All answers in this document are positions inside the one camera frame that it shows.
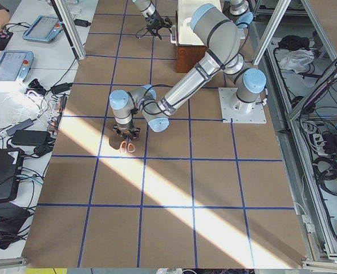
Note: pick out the white drawer handle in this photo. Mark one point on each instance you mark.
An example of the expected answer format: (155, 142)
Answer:
(173, 35)

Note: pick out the aluminium frame post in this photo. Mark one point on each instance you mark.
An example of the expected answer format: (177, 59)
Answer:
(63, 13)

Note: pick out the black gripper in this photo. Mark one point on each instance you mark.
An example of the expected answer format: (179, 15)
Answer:
(152, 21)
(127, 129)

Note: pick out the black laptop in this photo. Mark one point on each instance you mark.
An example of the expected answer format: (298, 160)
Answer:
(11, 162)

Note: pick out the white crumpled cloth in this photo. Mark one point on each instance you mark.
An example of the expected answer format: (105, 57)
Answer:
(299, 61)

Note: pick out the blue teach pendant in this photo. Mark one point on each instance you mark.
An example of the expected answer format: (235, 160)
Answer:
(44, 29)
(15, 65)

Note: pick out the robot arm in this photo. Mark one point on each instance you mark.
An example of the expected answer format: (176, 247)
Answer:
(147, 9)
(221, 36)

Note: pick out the cream plastic tray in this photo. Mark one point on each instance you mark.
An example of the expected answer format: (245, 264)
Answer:
(185, 9)

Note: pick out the red grey handled scissors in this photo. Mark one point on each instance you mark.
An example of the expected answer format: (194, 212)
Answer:
(126, 146)

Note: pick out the blue teach pendant upper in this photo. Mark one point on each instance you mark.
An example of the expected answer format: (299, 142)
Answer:
(44, 29)

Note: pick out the blue teach pendant lower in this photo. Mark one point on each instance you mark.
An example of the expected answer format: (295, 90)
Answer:
(15, 65)

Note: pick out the black power adapter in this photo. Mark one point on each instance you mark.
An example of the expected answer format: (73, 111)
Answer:
(30, 138)

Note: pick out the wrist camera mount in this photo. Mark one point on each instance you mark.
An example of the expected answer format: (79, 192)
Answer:
(132, 133)

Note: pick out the brown wooden drawer box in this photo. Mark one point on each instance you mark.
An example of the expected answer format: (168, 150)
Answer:
(188, 56)

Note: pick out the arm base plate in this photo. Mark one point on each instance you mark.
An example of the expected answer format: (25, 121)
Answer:
(235, 111)

